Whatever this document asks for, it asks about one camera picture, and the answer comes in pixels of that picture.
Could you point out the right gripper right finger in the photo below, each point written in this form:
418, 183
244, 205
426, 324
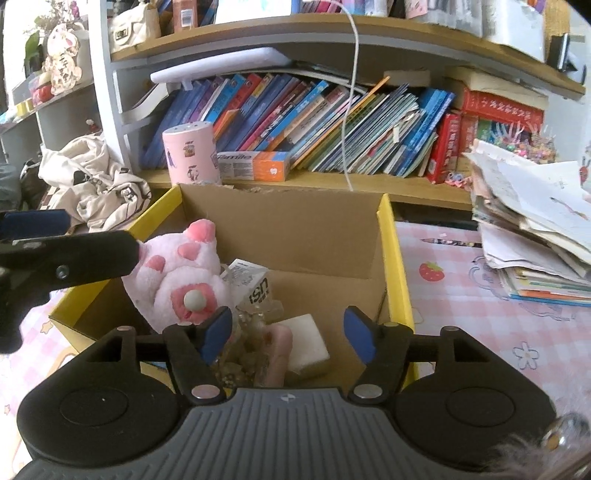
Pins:
383, 350

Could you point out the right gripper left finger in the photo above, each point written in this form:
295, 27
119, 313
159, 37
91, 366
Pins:
192, 349

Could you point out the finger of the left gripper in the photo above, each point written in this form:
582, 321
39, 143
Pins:
42, 265
17, 225

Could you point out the pearl ribbon hair accessory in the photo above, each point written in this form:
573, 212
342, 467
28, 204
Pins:
243, 361

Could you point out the pink plush pig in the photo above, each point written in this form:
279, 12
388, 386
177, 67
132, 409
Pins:
178, 278

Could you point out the usmile toothbrush box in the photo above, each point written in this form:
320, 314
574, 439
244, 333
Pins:
247, 283

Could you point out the beige crumpled hoodie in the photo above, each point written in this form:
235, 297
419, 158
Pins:
95, 190

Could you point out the pink white desk mat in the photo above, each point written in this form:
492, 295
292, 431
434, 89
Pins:
449, 282

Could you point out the yellow cardboard box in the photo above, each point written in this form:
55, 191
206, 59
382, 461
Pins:
325, 249

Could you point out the pig character standee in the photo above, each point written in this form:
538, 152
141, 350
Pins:
62, 49

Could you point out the pink cylindrical canister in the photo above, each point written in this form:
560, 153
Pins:
190, 154

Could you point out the usmile box on shelf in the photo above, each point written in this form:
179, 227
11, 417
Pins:
254, 166

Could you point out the stack of loose papers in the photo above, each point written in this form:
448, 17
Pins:
534, 222

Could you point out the white quilted handbag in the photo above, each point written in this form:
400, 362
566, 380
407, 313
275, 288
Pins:
133, 26

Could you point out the row of leaning books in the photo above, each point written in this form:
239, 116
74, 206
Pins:
323, 122

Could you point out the red dictionaries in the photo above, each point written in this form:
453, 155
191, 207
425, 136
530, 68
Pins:
477, 115

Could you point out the white desk lamp bar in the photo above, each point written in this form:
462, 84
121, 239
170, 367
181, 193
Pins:
250, 59

